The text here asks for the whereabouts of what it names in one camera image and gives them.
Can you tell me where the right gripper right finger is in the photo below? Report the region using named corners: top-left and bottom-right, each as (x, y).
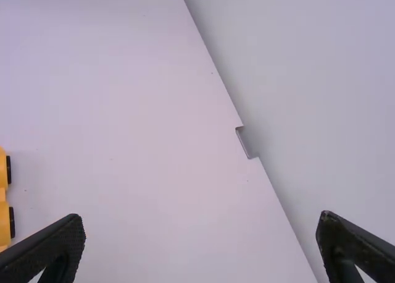
top-left (315, 209), bottom-right (395, 283)

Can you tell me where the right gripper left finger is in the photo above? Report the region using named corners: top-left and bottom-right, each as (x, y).
top-left (0, 213), bottom-right (87, 283)

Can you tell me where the yellow toy car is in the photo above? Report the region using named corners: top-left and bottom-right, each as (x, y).
top-left (0, 146), bottom-right (17, 253)

